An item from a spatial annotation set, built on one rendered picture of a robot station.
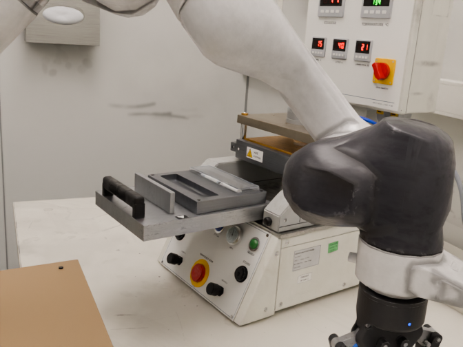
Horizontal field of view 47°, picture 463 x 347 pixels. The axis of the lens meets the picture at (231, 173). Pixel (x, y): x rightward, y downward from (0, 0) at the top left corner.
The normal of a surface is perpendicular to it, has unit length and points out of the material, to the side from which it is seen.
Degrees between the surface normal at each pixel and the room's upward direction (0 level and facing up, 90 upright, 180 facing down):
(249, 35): 116
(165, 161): 90
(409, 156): 82
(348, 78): 90
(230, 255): 65
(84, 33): 90
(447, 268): 18
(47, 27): 90
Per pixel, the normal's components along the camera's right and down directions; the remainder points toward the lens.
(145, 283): 0.07, -0.96
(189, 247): -0.71, -0.32
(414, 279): -0.11, 0.25
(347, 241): 0.58, 0.25
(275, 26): 0.73, 0.16
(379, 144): -0.73, 0.00
